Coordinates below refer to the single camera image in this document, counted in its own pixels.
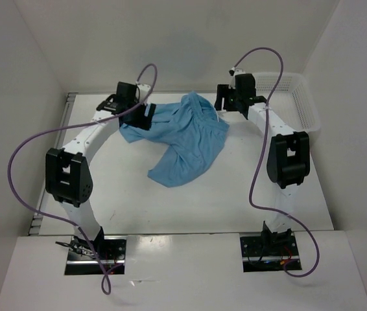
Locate light blue shorts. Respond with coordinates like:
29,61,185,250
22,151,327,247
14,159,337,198
119,91,230,188

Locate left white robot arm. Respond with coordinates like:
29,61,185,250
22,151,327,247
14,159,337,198
45,82,156,259

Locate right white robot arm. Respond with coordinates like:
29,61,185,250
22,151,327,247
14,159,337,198
215,69,310,255

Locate white plastic basket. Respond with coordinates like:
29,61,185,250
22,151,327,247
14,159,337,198
254,72,321,137

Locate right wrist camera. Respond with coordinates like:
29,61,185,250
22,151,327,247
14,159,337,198
229,67,246,77

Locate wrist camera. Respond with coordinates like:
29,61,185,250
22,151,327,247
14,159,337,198
229,67,246,77
136,83,152,102

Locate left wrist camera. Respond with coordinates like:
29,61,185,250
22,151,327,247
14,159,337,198
136,83,152,102

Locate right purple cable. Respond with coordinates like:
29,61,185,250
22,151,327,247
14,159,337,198
228,47,320,277

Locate purple cable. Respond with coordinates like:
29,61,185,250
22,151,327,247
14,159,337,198
6,63,158,295
228,47,320,277

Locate aluminium table edge rail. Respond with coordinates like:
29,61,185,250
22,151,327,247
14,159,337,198
28,92,77,235

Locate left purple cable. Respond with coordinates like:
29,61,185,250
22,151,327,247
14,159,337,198
6,63,158,295

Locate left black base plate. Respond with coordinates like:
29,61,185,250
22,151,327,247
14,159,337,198
56,236,126,275

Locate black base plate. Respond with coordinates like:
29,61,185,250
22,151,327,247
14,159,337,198
56,236,126,275
239,233,302,273

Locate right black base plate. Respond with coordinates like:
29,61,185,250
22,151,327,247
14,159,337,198
239,233,302,273

